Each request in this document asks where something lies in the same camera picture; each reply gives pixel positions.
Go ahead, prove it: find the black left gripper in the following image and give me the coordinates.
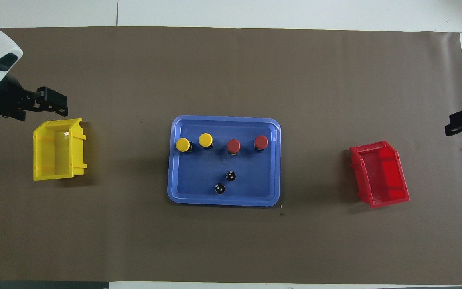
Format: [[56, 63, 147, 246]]
[[0, 74, 69, 121]]

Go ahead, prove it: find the yellow plastic bin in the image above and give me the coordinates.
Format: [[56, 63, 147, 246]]
[[33, 118, 87, 181]]

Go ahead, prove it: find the red plastic bin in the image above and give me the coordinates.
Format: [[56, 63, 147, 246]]
[[349, 140, 410, 209]]

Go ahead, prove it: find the brown paper mat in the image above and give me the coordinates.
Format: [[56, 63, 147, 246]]
[[0, 26, 462, 285]]

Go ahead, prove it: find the blue plastic tray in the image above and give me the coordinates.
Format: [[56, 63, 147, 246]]
[[167, 115, 282, 207]]

